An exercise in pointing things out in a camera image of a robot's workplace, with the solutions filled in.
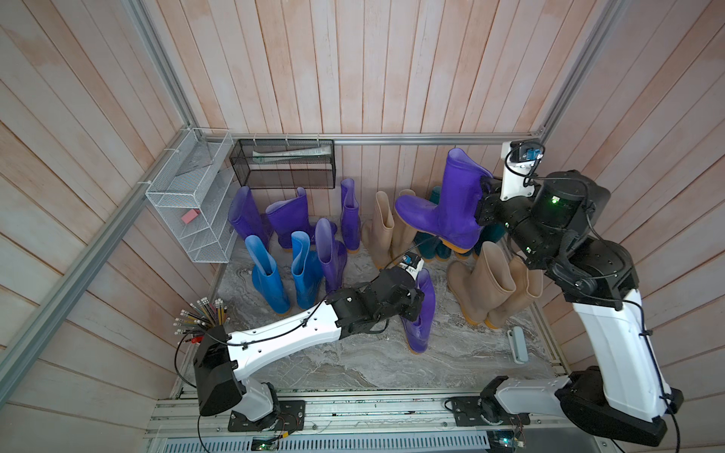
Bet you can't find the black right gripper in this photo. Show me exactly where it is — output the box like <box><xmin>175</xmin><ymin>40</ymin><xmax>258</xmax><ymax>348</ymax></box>
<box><xmin>477</xmin><ymin>177</ymin><xmax>558</xmax><ymax>276</ymax></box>

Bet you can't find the lilac purple boot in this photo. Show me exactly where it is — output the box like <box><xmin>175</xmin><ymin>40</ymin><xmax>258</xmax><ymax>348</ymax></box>
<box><xmin>396</xmin><ymin>148</ymin><xmax>493</xmax><ymax>253</ymax></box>
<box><xmin>315</xmin><ymin>218</ymin><xmax>347</xmax><ymax>294</ymax></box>

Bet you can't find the large blue boot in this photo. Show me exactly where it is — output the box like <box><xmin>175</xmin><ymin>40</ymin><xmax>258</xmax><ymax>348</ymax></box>
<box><xmin>291</xmin><ymin>231</ymin><xmax>323</xmax><ymax>310</ymax></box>

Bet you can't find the small blue boot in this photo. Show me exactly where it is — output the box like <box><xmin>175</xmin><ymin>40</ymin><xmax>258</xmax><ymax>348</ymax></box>
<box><xmin>245</xmin><ymin>235</ymin><xmax>291</xmax><ymax>315</ymax></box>

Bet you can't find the large purple boot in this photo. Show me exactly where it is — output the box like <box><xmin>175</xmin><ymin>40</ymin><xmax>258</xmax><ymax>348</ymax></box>
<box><xmin>400</xmin><ymin>269</ymin><xmax>436</xmax><ymax>354</ymax></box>

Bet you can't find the large beige boot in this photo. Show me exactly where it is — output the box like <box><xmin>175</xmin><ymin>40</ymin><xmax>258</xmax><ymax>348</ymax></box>
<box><xmin>484</xmin><ymin>257</ymin><xmax>544</xmax><ymax>330</ymax></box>

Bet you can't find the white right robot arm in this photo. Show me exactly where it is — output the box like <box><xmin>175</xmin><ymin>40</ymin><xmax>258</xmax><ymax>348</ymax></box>
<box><xmin>476</xmin><ymin>170</ymin><xmax>683</xmax><ymax>447</ymax></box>

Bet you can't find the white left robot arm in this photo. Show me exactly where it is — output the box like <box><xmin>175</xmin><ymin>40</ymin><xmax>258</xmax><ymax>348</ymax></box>
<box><xmin>193</xmin><ymin>262</ymin><xmax>425</xmax><ymax>422</ymax></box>

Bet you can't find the grey white remote right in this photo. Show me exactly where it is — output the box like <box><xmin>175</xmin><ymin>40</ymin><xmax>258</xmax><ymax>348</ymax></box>
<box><xmin>506</xmin><ymin>326</ymin><xmax>530</xmax><ymax>364</ymax></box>

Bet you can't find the vented grille strip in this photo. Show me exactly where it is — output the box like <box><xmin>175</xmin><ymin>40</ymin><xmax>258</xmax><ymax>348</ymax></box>
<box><xmin>149</xmin><ymin>430</ymin><xmax>491</xmax><ymax>452</ymax></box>

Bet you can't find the pencil bundle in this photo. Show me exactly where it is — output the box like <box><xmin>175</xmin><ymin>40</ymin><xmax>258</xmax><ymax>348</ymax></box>
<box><xmin>173</xmin><ymin>297</ymin><xmax>227</xmax><ymax>344</ymax></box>

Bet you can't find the pink eraser block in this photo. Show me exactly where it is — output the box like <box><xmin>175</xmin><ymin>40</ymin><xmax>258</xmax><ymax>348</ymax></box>
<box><xmin>180</xmin><ymin>209</ymin><xmax>200</xmax><ymax>225</ymax></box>

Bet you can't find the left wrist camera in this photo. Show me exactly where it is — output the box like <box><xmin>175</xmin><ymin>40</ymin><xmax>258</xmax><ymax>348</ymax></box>
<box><xmin>398</xmin><ymin>251</ymin><xmax>425</xmax><ymax>280</ymax></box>

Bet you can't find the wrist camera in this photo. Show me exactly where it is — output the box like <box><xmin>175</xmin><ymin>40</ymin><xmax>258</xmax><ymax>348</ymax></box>
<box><xmin>500</xmin><ymin>140</ymin><xmax>546</xmax><ymax>201</ymax></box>
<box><xmin>398</xmin><ymin>251</ymin><xmax>425</xmax><ymax>280</ymax></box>

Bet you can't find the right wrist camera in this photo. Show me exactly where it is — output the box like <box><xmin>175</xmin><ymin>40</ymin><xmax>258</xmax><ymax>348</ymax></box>
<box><xmin>500</xmin><ymin>140</ymin><xmax>546</xmax><ymax>201</ymax></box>

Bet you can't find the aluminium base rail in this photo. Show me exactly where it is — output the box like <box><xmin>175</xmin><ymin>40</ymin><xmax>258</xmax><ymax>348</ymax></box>
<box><xmin>142</xmin><ymin>388</ymin><xmax>613</xmax><ymax>440</ymax></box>

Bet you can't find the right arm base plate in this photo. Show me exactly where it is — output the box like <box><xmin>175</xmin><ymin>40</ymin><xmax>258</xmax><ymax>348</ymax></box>
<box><xmin>444</xmin><ymin>396</ymin><xmax>531</xmax><ymax>428</ymax></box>

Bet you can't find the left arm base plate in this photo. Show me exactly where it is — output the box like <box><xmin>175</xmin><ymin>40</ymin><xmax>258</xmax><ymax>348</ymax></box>
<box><xmin>228</xmin><ymin>399</ymin><xmax>306</xmax><ymax>433</ymax></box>

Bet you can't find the black mesh wall basket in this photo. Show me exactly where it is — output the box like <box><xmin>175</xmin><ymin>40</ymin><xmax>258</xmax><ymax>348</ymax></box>
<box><xmin>230</xmin><ymin>138</ymin><xmax>337</xmax><ymax>190</ymax></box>

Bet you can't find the white wire wall shelf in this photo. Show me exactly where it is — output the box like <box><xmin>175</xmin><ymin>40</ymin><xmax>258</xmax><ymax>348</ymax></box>
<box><xmin>147</xmin><ymin>128</ymin><xmax>239</xmax><ymax>263</ymax></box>

